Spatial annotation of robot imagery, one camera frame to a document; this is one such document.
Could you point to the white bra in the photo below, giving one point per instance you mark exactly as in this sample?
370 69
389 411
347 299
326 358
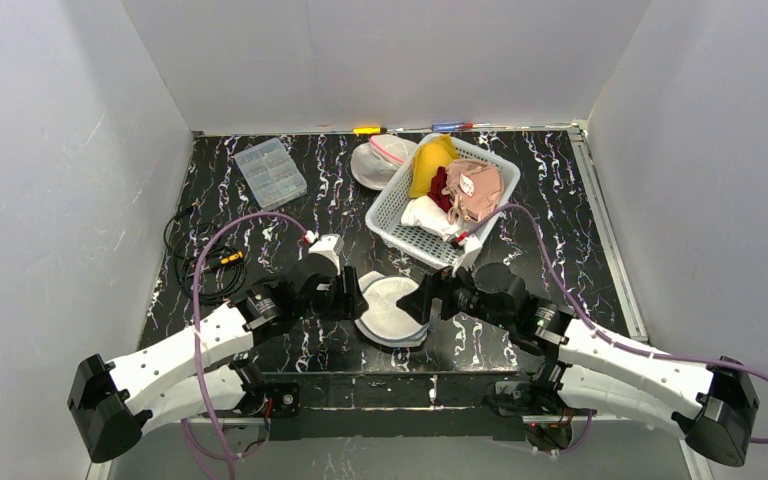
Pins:
424 213

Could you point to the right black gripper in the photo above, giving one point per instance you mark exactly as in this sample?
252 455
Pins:
434 296

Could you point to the white mesh bag blue zipper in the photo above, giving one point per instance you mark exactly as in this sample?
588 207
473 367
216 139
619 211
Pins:
384 323

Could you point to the black base frame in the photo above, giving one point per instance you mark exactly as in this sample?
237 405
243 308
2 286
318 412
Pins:
427 404

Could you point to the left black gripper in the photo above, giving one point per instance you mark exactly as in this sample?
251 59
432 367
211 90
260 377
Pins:
350 292

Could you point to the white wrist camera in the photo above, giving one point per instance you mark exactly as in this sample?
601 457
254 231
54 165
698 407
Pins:
329 246
468 247

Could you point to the clear plastic organizer box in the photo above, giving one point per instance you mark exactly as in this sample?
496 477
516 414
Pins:
271 174

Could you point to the beige pink bra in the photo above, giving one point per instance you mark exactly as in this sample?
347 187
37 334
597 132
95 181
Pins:
474 188

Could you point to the yellow handled screwdriver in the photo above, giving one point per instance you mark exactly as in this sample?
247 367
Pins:
369 130

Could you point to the blue red handled screwdriver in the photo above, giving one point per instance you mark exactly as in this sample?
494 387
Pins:
451 126

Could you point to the aluminium side rail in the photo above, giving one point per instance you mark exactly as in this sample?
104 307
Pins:
578 133

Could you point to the yellow bra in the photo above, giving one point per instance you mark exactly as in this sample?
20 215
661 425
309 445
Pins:
438 152

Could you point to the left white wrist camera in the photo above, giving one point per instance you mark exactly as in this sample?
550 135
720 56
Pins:
329 246

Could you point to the white plastic basket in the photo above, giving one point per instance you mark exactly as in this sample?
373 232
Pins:
383 216

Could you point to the red bra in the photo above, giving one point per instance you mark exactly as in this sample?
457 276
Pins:
438 192

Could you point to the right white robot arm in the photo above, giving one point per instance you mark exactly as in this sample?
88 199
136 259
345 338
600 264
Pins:
709 404

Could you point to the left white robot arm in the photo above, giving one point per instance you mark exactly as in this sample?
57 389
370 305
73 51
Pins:
202 368

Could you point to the white mesh bag pink zipper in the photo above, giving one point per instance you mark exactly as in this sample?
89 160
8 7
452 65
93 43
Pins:
374 163

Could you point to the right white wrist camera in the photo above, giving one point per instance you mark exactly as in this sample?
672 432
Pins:
468 247

